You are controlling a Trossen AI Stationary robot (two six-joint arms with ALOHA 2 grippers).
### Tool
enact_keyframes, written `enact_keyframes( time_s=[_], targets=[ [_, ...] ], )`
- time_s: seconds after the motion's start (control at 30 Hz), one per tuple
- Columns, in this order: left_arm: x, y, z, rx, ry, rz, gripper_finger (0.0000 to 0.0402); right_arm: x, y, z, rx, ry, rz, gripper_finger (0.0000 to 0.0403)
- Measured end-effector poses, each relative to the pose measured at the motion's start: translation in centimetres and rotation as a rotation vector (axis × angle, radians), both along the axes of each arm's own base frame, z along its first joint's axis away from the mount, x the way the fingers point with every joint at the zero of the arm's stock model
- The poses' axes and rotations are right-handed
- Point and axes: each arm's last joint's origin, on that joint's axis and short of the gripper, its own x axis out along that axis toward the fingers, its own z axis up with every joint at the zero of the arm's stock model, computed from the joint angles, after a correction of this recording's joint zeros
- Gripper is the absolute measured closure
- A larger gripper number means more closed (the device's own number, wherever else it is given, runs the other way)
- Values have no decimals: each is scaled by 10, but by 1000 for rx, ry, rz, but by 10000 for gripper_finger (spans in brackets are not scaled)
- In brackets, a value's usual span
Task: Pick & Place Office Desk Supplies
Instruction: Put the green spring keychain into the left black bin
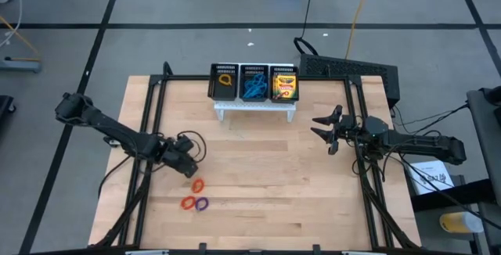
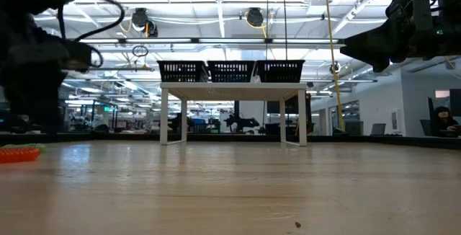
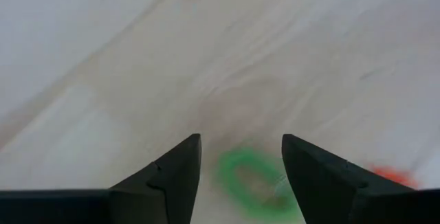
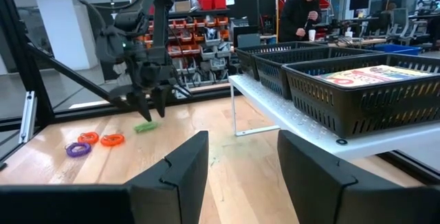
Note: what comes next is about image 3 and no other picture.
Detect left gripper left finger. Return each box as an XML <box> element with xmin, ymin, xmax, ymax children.
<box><xmin>0</xmin><ymin>133</ymin><xmax>202</xmax><ymax>224</ymax></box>

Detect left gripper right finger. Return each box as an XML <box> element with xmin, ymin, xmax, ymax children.
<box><xmin>281</xmin><ymin>133</ymin><xmax>440</xmax><ymax>224</ymax></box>

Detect green coil keychain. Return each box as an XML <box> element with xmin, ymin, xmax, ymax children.
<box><xmin>216</xmin><ymin>147</ymin><xmax>303</xmax><ymax>223</ymax></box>

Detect red coil keychain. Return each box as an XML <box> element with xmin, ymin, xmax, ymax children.
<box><xmin>370</xmin><ymin>164</ymin><xmax>420</xmax><ymax>189</ymax></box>

